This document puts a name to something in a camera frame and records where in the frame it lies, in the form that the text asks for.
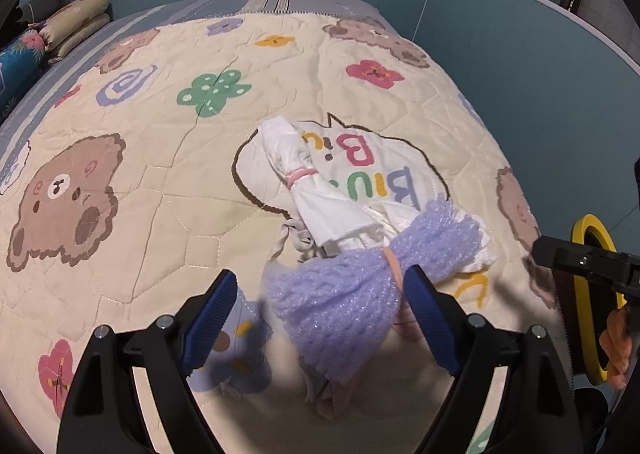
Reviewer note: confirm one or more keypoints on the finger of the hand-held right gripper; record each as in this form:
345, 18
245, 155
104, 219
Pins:
575, 258

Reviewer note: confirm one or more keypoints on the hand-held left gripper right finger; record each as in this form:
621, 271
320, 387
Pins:
430, 321

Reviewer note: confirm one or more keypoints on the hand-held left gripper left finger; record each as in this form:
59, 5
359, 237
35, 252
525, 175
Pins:
210, 321

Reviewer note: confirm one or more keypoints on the purple foam net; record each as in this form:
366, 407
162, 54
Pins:
340, 299

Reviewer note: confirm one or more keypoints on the person's right hand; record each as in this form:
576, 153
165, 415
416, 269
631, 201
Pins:
617, 344

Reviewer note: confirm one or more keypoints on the printed bear quilt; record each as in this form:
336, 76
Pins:
150, 234

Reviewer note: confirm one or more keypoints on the beige printed pillow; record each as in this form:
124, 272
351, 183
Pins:
82, 36
75, 14

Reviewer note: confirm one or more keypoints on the blue floral blanket roll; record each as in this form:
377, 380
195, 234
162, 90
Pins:
20, 64

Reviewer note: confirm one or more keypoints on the white window frame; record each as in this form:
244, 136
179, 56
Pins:
565, 9

